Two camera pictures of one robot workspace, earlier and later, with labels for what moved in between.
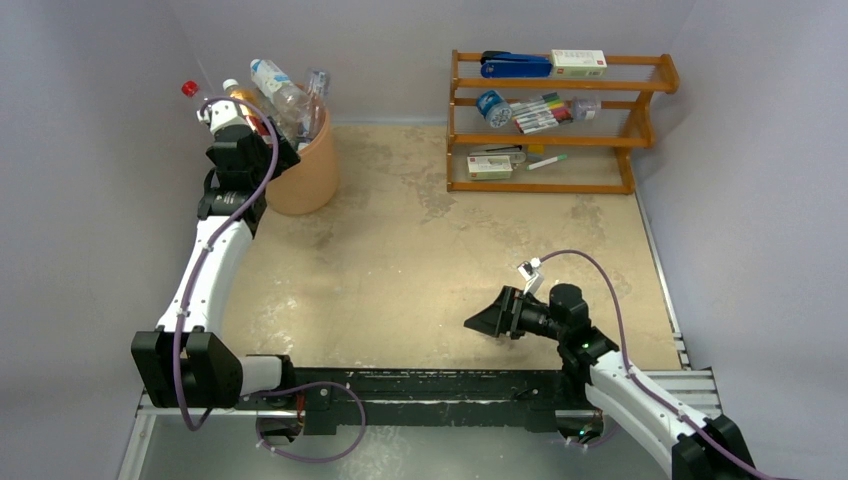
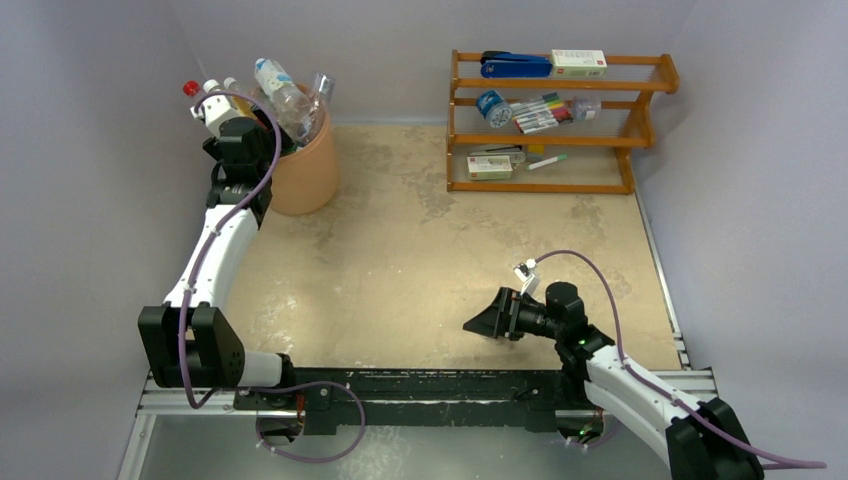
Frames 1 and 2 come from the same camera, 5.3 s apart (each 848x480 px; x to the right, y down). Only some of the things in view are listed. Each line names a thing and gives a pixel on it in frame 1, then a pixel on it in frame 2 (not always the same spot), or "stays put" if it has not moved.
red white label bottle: [190, 88] stays put
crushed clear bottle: [289, 109] -> [210, 83]
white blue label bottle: [291, 109] stays put
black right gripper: [508, 313] stays put
